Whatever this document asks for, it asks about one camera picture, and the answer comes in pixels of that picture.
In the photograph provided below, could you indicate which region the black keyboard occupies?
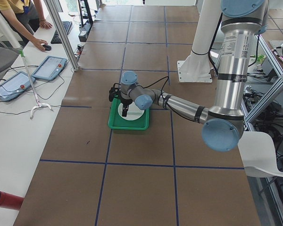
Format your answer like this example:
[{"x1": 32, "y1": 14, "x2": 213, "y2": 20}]
[{"x1": 50, "y1": 21, "x2": 73, "y2": 44}]

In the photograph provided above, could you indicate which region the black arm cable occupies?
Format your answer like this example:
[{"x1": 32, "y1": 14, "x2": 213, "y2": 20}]
[{"x1": 141, "y1": 75, "x2": 170, "y2": 95}]

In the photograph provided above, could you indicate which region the green plastic tray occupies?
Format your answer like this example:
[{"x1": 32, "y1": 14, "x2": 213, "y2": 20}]
[{"x1": 108, "y1": 98, "x2": 150, "y2": 130}]

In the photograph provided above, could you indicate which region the blue teach pendant far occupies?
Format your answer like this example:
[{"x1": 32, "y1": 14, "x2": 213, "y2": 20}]
[{"x1": 31, "y1": 56, "x2": 67, "y2": 81}]

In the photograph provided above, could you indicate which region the red cylinder tube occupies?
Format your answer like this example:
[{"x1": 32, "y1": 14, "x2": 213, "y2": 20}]
[{"x1": 0, "y1": 191, "x2": 24, "y2": 210}]

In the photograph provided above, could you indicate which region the reacher grabber stick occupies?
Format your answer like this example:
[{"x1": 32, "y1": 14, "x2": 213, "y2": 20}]
[{"x1": 19, "y1": 50, "x2": 52, "y2": 120}]

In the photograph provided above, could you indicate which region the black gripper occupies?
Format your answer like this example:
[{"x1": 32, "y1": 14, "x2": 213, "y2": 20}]
[{"x1": 121, "y1": 98, "x2": 132, "y2": 117}]

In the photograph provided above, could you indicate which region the white round plate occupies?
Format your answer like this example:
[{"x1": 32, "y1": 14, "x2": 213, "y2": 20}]
[{"x1": 118, "y1": 102, "x2": 144, "y2": 121}]

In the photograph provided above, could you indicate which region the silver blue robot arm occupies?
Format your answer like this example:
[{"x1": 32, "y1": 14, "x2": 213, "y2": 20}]
[{"x1": 115, "y1": 0, "x2": 268, "y2": 152}]

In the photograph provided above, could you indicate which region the blue teach pendant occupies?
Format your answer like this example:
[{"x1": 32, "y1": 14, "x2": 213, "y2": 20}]
[
  {"x1": 31, "y1": 56, "x2": 67, "y2": 81},
  {"x1": 0, "y1": 71, "x2": 31, "y2": 102}
]

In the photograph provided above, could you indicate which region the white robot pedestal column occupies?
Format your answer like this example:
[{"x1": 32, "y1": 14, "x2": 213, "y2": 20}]
[{"x1": 177, "y1": 0, "x2": 222, "y2": 83}]

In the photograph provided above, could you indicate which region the blue teach pendant near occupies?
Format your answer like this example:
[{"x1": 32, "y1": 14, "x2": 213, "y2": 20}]
[{"x1": 0, "y1": 71, "x2": 31, "y2": 102}]

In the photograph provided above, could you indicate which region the black computer mouse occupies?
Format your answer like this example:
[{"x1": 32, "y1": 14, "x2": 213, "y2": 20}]
[{"x1": 43, "y1": 45, "x2": 51, "y2": 51}]

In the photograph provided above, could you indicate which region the aluminium frame post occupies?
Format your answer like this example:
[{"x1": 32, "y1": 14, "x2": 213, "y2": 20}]
[{"x1": 44, "y1": 0, "x2": 79, "y2": 72}]

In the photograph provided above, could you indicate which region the person in yellow shirt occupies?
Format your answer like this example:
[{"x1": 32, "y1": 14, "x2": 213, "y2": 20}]
[{"x1": 0, "y1": 0, "x2": 52, "y2": 51}]

